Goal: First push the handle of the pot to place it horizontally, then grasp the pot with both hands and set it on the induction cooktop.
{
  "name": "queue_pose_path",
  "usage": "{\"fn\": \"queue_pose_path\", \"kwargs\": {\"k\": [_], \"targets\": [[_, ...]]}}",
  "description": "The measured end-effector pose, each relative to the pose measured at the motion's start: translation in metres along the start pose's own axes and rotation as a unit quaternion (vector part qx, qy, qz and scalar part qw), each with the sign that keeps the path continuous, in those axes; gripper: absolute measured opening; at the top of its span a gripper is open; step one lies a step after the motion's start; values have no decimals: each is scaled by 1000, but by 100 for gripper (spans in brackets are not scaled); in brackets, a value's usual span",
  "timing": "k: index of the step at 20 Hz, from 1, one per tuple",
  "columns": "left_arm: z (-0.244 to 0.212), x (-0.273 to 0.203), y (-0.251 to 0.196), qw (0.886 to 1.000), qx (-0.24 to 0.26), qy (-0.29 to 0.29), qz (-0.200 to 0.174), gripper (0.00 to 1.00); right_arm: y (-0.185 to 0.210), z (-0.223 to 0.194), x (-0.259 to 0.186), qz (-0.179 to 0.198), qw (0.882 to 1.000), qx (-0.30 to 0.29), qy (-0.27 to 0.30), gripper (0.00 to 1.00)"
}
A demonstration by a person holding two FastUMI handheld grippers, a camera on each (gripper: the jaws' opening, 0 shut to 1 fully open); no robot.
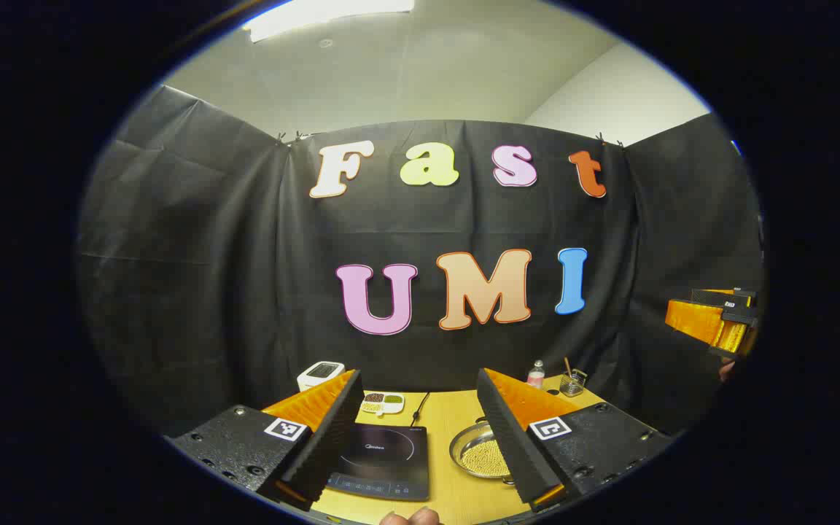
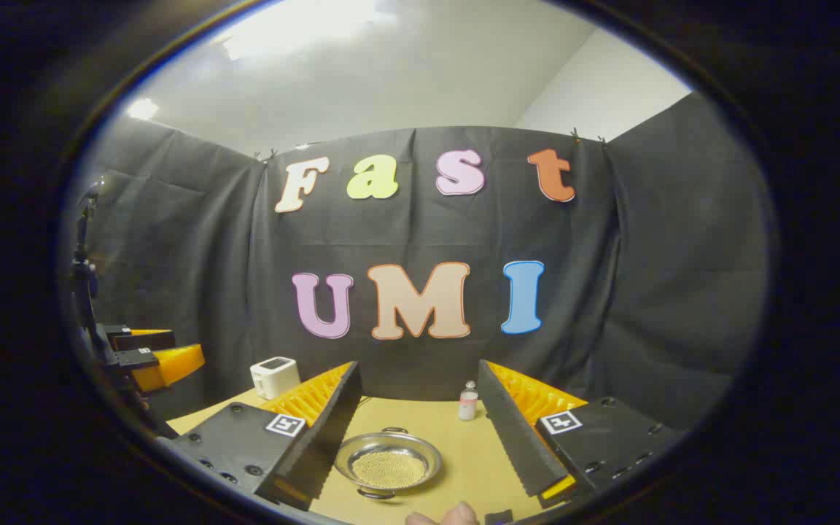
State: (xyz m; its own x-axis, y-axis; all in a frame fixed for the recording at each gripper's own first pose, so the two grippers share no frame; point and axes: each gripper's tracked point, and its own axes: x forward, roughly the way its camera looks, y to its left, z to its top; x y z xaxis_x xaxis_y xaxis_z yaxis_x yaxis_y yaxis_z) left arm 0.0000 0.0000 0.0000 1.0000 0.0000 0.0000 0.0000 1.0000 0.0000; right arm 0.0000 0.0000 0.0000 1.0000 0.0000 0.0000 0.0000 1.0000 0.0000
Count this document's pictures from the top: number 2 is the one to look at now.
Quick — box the white toaster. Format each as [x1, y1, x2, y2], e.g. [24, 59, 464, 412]
[250, 357, 301, 400]

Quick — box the stainless steel pot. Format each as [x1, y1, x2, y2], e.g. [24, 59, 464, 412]
[334, 427, 443, 500]

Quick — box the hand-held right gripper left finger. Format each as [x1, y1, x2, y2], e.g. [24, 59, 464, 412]
[160, 360, 363, 511]

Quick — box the black backdrop cloth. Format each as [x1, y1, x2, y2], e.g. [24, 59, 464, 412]
[63, 91, 771, 438]

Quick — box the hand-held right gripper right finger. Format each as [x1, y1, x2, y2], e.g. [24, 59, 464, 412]
[477, 359, 683, 508]

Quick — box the pile of yellow soybeans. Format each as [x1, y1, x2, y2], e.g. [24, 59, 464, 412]
[352, 450, 429, 490]

